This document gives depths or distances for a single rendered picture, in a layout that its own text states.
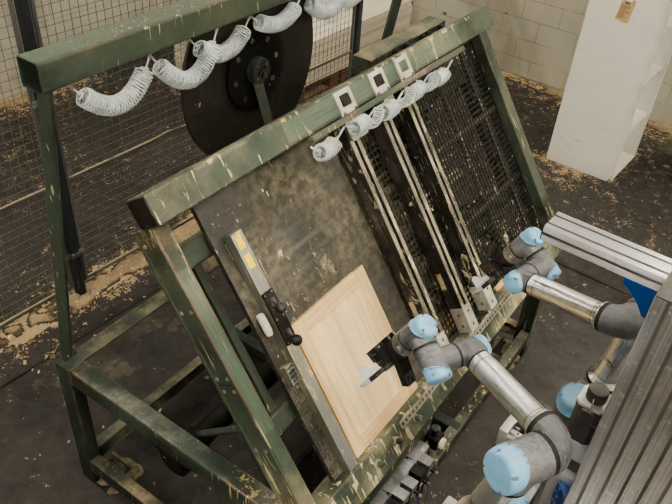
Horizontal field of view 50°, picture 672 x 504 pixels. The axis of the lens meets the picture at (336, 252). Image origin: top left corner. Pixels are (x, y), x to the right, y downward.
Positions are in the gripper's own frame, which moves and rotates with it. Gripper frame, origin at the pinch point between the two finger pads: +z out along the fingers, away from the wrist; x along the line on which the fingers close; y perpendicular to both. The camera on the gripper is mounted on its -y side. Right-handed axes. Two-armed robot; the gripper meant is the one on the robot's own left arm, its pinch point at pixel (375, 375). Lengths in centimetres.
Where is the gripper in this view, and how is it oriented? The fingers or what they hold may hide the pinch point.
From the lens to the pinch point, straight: 233.7
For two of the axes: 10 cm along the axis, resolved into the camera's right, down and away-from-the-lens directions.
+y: -6.5, -7.5, 1.3
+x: -6.3, 4.4, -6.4
